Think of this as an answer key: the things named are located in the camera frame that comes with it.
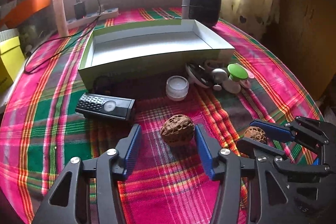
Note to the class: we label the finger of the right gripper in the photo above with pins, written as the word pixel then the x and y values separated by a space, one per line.
pixel 259 151
pixel 274 131

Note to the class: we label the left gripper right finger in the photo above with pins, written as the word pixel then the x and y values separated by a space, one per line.
pixel 269 196

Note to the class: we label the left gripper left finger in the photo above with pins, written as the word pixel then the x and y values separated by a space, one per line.
pixel 68 199

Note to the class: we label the brown walnut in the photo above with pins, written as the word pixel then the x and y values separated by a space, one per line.
pixel 177 130
pixel 256 134

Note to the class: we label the pink mushroom suction hook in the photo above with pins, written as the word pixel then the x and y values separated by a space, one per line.
pixel 246 83

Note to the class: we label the white mushroom suction hook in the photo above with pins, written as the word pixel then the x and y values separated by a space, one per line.
pixel 219 76

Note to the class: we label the black rectangular speaker device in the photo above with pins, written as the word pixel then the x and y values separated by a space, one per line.
pixel 94 105

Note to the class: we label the black round disc with buttons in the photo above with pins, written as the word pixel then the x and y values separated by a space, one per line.
pixel 198 75

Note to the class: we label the small clear plastic jar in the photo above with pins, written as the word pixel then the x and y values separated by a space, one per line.
pixel 177 88

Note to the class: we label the grey portable heater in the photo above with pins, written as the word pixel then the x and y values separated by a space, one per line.
pixel 204 11

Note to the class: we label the green and white shallow box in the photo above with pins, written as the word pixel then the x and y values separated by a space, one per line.
pixel 141 49

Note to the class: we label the yellow box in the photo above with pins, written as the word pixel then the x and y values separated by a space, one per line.
pixel 11 62

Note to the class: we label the striped white box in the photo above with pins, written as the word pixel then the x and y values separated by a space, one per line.
pixel 8 34

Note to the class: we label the white power strip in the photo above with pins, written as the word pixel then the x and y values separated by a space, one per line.
pixel 107 14

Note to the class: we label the black charger adapter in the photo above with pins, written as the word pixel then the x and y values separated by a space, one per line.
pixel 80 10

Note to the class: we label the orange tray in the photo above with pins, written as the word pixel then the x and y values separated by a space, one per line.
pixel 23 11

